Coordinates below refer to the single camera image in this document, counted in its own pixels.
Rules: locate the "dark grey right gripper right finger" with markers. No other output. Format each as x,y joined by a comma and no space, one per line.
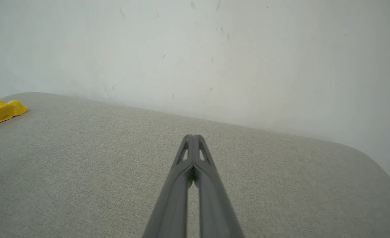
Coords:
214,205

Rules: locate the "light grey fabric sofa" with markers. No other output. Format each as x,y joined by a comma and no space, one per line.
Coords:
82,172

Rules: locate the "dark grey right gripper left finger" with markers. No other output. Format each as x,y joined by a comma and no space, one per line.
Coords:
171,205

